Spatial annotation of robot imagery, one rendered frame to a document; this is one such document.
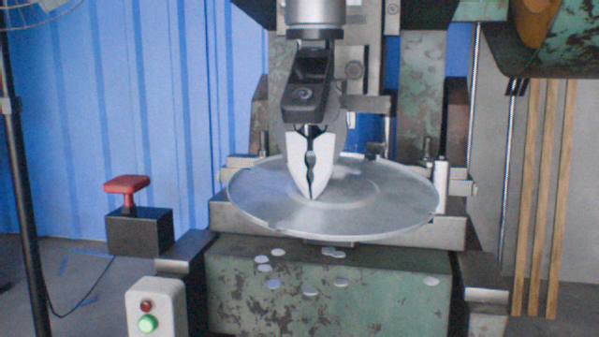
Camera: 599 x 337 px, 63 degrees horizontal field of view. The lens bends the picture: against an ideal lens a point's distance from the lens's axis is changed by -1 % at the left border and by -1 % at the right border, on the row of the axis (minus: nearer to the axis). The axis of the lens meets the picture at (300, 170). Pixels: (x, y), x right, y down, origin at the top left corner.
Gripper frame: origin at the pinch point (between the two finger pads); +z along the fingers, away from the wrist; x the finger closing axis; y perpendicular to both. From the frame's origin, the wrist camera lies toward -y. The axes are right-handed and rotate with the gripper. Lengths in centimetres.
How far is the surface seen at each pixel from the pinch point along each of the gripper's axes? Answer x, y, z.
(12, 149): 86, 46, 8
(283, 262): 6.3, 10.5, 15.3
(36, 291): 86, 46, 48
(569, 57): -33.6, 16.9, -16.6
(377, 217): -8.6, -1.1, 2.6
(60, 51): 145, 146, -16
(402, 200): -11.6, 4.8, 2.1
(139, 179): 30.9, 12.0, 3.4
